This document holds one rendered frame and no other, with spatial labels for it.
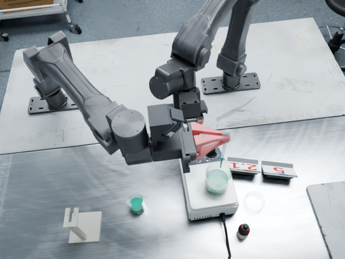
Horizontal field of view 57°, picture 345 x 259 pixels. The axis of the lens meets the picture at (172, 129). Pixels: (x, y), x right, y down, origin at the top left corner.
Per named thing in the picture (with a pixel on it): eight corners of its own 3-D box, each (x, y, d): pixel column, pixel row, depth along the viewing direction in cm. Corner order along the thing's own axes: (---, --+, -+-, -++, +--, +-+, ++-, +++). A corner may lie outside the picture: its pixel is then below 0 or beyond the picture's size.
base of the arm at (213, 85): (265, 72, 102) (260, 57, 106) (204, 79, 102) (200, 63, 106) (261, 89, 109) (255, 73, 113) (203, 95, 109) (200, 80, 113)
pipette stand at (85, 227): (73, 214, 88) (56, 197, 77) (101, 211, 88) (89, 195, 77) (69, 243, 84) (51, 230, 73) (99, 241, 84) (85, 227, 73)
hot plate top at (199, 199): (183, 167, 85) (183, 166, 85) (227, 161, 86) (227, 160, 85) (191, 210, 79) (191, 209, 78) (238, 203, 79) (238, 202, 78)
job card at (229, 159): (227, 156, 95) (229, 150, 92) (257, 160, 94) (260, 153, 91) (226, 176, 92) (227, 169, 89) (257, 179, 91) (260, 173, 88)
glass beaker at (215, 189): (222, 202, 79) (225, 189, 72) (199, 190, 81) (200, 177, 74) (233, 179, 82) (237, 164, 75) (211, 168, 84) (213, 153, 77)
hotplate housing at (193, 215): (177, 156, 96) (176, 144, 89) (220, 150, 97) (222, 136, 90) (190, 230, 84) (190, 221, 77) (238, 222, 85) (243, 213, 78)
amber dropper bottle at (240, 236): (237, 226, 84) (241, 218, 78) (248, 229, 83) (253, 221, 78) (235, 237, 82) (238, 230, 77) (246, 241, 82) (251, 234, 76)
